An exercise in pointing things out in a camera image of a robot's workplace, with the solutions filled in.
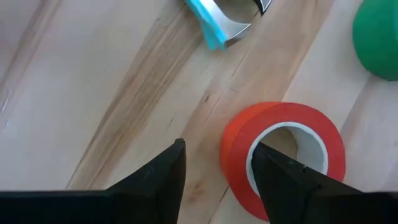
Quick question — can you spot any red tape roll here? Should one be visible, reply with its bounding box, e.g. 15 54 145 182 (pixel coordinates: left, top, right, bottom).
220 101 346 222

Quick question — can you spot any green tape roll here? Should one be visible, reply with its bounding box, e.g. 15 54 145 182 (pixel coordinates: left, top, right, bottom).
352 0 398 82

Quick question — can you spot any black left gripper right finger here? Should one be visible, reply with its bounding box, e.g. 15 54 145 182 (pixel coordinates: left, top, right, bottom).
251 142 398 224

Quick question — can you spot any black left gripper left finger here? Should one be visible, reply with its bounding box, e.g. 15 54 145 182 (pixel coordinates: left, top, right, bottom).
0 138 188 224

